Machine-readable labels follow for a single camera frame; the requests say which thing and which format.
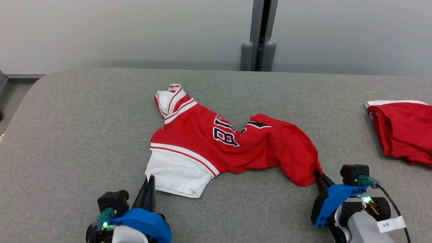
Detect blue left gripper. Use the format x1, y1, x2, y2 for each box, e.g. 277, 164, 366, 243
110, 175, 172, 243

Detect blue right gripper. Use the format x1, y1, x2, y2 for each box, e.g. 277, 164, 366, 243
310, 169, 369, 227

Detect red and white basketball jersey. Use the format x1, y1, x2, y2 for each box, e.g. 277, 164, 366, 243
145, 83, 323, 198

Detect red shorts with white waistband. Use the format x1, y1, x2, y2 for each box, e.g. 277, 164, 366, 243
364, 100, 432, 167

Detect white paper label tag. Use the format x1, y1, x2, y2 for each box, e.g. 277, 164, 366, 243
377, 216, 406, 233

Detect left camera cable teal plug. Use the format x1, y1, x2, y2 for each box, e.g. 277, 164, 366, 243
93, 208, 117, 230

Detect grey metal partition post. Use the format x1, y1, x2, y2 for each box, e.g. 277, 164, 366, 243
240, 0, 279, 72

